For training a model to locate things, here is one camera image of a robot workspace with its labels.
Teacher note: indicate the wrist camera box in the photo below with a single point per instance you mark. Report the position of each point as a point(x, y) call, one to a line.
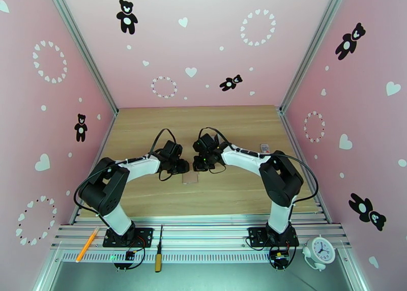
point(206, 140)
point(173, 148)

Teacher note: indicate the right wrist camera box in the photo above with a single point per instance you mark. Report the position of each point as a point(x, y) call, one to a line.
point(206, 140)

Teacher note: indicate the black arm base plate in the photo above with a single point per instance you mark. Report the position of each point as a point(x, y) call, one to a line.
point(143, 236)
point(254, 236)

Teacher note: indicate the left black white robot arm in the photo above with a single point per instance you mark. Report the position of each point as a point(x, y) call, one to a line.
point(103, 185)

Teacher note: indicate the aluminium side rail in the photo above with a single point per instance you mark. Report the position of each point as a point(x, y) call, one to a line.
point(291, 134)
point(105, 137)

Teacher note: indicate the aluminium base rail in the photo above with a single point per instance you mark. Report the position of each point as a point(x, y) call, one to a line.
point(206, 233)

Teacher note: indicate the white alarm clock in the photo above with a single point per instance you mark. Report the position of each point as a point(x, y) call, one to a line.
point(321, 250)

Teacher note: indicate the orange pencil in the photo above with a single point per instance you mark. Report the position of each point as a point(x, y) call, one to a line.
point(83, 252)

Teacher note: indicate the aluminium frame post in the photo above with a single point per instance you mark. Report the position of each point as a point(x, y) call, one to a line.
point(79, 42)
point(315, 39)

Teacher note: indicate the red white credit card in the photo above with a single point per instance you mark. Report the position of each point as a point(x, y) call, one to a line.
point(265, 147)

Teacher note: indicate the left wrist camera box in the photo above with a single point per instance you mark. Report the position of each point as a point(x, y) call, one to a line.
point(173, 148)

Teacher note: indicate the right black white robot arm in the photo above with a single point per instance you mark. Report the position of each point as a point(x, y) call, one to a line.
point(283, 178)

